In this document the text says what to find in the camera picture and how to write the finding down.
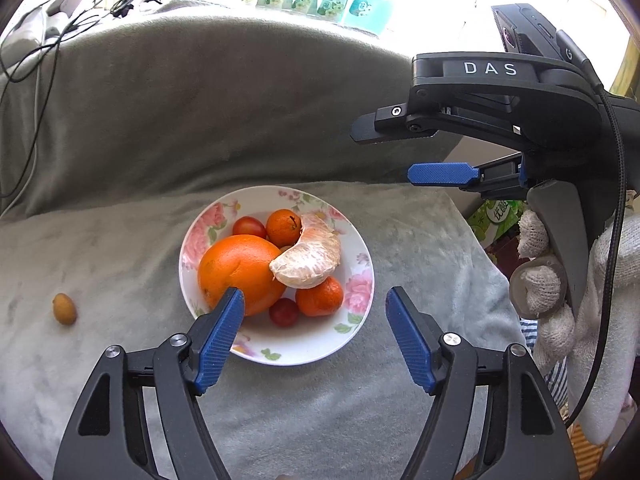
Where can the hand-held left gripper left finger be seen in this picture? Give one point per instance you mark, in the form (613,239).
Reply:
(220,345)

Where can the brown longan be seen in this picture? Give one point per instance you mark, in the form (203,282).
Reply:
(65,309)

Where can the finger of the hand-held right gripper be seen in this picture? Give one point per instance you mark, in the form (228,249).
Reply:
(440,172)
(380,125)

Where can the large orange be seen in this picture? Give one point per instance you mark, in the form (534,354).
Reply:
(235,270)

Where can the person's right hand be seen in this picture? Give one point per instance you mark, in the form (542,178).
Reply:
(545,285)

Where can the dark grey blanket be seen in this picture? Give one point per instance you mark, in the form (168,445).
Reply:
(200,110)

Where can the light grey blanket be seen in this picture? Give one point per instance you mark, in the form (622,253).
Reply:
(100,260)

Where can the peeled pomelo segment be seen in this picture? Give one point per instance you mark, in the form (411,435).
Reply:
(310,260)

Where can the small mandarin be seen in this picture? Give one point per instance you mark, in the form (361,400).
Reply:
(281,227)
(322,300)

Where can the floral white plate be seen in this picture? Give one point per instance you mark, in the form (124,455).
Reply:
(310,345)

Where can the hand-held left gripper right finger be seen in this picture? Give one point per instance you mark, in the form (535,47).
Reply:
(410,345)

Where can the yellow patterned cloth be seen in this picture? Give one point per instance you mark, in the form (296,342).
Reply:
(585,452)

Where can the green box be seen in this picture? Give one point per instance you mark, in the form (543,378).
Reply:
(492,220)

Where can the red cherry tomato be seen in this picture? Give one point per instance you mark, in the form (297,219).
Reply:
(249,226)
(284,313)

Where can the striped cloth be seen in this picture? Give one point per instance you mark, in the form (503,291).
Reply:
(552,375)

